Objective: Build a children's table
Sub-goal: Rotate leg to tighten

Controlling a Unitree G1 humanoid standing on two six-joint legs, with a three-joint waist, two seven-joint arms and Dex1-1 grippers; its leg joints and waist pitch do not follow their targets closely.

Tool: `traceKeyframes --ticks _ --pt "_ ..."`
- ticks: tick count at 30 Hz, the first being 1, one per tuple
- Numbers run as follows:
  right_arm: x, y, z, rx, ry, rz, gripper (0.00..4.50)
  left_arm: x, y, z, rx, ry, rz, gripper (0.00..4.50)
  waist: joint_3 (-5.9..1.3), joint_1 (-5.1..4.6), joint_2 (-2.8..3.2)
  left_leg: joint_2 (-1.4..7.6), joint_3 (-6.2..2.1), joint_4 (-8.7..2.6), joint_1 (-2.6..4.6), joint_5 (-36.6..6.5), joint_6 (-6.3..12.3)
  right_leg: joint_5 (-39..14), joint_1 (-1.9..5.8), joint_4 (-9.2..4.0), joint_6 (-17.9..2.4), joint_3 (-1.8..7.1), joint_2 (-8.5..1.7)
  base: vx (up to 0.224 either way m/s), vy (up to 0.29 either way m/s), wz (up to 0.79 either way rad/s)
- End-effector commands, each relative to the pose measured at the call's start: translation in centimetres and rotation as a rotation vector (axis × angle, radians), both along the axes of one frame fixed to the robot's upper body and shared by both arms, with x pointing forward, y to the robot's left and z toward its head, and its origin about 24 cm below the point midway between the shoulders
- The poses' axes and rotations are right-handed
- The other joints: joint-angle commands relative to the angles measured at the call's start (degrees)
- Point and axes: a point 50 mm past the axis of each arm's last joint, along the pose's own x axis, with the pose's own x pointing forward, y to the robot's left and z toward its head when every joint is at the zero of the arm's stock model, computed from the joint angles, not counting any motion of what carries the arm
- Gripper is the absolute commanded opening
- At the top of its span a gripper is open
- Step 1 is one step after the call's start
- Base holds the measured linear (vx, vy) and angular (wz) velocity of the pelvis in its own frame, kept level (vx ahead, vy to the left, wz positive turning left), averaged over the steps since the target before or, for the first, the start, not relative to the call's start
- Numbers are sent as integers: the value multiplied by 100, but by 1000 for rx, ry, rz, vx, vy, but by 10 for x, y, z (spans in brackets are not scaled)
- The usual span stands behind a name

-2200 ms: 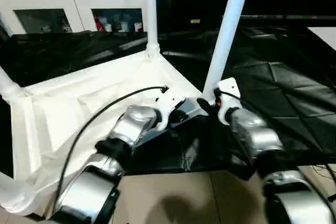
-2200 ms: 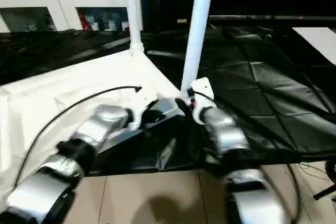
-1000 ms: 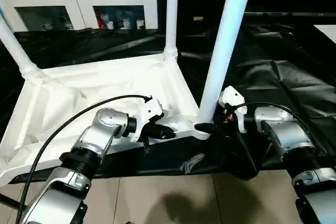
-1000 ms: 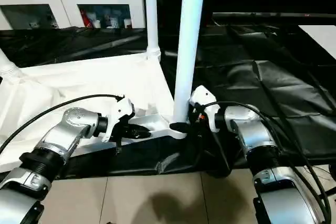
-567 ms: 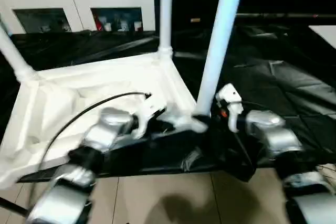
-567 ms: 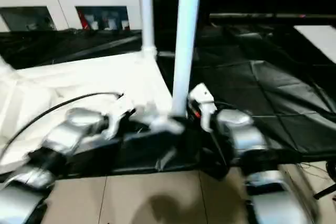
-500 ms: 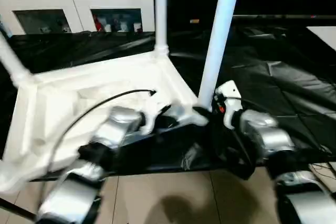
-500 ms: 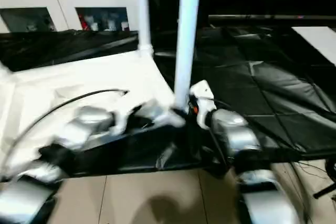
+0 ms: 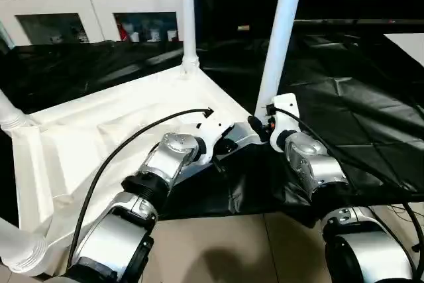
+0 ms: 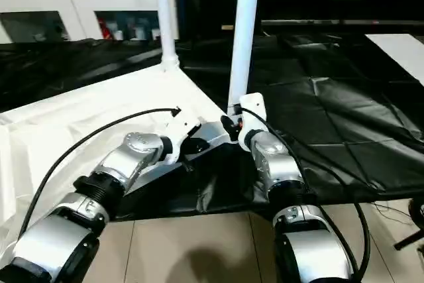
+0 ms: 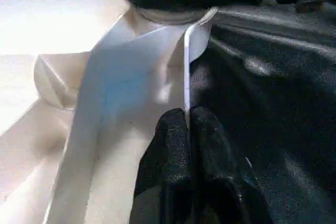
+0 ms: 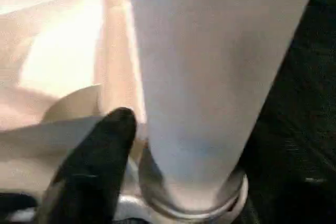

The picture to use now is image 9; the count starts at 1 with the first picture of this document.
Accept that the white plastic table leg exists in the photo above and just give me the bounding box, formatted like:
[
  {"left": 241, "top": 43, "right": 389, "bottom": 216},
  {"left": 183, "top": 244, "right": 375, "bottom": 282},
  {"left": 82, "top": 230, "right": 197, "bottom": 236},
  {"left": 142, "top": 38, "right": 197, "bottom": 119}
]
[
  {"left": 0, "top": 218, "right": 50, "bottom": 278},
  {"left": 0, "top": 89, "right": 34, "bottom": 135},
  {"left": 179, "top": 0, "right": 200, "bottom": 78},
  {"left": 254, "top": 0, "right": 308, "bottom": 122}
]

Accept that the light blue box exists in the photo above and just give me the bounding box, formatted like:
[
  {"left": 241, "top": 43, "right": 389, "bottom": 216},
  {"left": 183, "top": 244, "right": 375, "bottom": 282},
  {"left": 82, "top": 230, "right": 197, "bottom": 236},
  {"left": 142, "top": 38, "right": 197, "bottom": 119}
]
[{"left": 0, "top": 21, "right": 16, "bottom": 52}]

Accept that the black mat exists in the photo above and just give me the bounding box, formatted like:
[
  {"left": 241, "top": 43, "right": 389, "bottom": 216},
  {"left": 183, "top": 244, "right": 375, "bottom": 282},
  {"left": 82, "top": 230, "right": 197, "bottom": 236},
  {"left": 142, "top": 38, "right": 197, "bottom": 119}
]
[{"left": 0, "top": 21, "right": 424, "bottom": 229}]

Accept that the white plastic table top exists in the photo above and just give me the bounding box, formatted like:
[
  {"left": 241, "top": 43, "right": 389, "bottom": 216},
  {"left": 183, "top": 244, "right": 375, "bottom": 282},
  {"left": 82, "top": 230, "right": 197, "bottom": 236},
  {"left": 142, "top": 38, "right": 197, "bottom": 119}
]
[{"left": 9, "top": 64, "right": 263, "bottom": 278}]

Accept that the white sheet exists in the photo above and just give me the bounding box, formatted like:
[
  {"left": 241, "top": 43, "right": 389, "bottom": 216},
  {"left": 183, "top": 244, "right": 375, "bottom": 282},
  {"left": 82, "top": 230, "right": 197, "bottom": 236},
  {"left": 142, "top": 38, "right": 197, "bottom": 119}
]
[{"left": 382, "top": 32, "right": 424, "bottom": 61}]

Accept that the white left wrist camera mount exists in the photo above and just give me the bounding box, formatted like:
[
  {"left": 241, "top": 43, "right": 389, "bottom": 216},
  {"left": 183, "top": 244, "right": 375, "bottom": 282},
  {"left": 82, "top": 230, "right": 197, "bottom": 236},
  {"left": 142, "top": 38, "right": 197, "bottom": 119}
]
[{"left": 194, "top": 118, "right": 237, "bottom": 165}]

